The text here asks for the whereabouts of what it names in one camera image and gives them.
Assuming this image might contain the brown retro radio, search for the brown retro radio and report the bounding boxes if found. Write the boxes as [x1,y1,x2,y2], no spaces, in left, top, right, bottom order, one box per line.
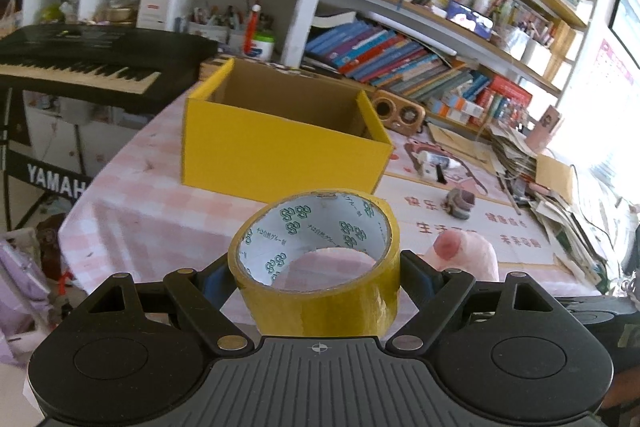
[371,90,425,136]

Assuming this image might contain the black binder clip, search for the black binder clip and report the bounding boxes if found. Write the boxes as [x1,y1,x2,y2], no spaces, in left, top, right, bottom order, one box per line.
[436,165,448,185]

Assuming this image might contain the kraft paper sheets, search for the kraft paper sheets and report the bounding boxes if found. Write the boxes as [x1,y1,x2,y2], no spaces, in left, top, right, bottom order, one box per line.
[427,124,495,171]

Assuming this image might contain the smartphone on shelf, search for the smartphone on shelf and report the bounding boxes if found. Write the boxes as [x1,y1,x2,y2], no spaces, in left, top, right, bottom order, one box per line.
[446,1,494,40]

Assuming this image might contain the orange white box upper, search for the orange white box upper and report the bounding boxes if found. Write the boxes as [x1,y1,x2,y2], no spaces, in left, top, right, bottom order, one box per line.
[448,95,485,117]

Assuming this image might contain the yellow cardboard box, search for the yellow cardboard box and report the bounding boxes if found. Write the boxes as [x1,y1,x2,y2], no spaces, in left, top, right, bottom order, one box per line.
[181,58,393,202]

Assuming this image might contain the wooden pencil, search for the wooden pencil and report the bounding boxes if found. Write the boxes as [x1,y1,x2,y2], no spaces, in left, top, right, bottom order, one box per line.
[496,172,522,216]

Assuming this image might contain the brown paper envelope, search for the brown paper envelope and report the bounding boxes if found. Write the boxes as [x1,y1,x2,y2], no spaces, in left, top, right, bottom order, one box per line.
[535,154,574,205]

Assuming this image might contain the black yamaha keyboard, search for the black yamaha keyboard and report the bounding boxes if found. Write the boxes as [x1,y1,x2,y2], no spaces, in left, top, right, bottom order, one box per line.
[1,24,218,114]

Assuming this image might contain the purple grey toy truck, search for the purple grey toy truck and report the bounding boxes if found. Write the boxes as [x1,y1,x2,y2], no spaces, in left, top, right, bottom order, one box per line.
[444,187,475,220]

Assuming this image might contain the messy paper stack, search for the messy paper stack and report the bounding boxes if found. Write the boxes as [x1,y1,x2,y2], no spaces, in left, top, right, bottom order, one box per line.
[488,124,638,294]

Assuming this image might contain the pink checkered tablecloth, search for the pink checkered tablecloth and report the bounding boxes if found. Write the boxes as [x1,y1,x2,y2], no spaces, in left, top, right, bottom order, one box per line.
[58,98,598,297]

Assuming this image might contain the pink plush pig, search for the pink plush pig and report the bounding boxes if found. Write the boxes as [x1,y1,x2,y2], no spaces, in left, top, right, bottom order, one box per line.
[419,230,500,282]

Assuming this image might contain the orange white box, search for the orange white box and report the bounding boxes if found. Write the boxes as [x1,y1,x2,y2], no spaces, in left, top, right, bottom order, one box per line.
[448,95,485,117]
[427,100,470,124]

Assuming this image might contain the orange white box lower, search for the orange white box lower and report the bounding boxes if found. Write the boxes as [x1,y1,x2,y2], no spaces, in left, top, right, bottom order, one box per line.
[427,100,470,124]

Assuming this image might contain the white spray bottle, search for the white spray bottle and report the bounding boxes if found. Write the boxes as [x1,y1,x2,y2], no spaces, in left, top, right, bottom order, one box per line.
[418,150,462,170]

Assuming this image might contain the yellow tape roll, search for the yellow tape roll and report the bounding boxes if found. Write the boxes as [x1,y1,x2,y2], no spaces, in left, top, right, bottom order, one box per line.
[228,190,400,337]

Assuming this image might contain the black cable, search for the black cable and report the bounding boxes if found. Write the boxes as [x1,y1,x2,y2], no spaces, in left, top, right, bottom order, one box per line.
[566,161,632,258]

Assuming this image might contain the row of leaning books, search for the row of leaning books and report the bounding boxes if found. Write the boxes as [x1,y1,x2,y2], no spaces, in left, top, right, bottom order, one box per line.
[303,15,533,129]

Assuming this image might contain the printed desk mat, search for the printed desk mat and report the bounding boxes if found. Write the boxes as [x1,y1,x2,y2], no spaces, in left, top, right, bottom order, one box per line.
[375,130,578,296]

